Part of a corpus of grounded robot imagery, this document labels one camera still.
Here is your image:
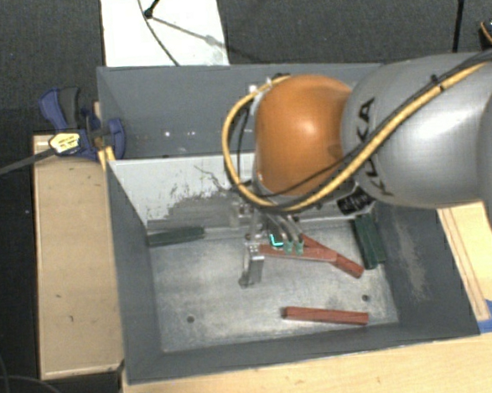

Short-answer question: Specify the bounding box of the pale wood board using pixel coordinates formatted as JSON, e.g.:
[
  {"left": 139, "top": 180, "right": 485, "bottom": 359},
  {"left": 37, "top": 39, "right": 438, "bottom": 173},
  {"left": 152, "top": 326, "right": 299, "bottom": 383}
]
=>
[{"left": 23, "top": 128, "right": 127, "bottom": 381}]

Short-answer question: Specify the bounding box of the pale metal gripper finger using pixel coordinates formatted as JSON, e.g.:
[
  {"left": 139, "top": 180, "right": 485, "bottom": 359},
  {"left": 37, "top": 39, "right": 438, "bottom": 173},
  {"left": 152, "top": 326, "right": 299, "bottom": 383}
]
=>
[
  {"left": 248, "top": 242, "right": 267, "bottom": 286},
  {"left": 235, "top": 242, "right": 256, "bottom": 289}
]

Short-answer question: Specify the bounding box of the grey metal bin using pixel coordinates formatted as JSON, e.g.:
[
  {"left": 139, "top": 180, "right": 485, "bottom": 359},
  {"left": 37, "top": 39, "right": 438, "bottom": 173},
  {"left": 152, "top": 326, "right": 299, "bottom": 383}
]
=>
[{"left": 94, "top": 40, "right": 484, "bottom": 387}]

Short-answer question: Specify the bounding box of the black cylinder on white bracket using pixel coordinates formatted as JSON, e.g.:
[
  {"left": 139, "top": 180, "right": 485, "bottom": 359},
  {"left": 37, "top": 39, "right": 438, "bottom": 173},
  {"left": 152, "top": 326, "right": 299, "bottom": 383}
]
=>
[{"left": 334, "top": 189, "right": 377, "bottom": 219}]

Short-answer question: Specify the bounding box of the red-brown flat block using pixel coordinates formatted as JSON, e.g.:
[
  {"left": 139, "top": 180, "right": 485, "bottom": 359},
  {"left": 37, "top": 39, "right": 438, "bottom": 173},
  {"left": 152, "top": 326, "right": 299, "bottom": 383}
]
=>
[
  {"left": 258, "top": 238, "right": 339, "bottom": 268},
  {"left": 300, "top": 229, "right": 366, "bottom": 283},
  {"left": 280, "top": 300, "right": 371, "bottom": 333}
]

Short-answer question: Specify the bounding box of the dark green flat block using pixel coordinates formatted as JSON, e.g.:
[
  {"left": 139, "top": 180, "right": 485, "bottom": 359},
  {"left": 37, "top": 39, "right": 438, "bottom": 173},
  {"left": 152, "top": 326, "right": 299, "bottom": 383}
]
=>
[
  {"left": 145, "top": 224, "right": 207, "bottom": 249},
  {"left": 352, "top": 209, "right": 388, "bottom": 271}
]

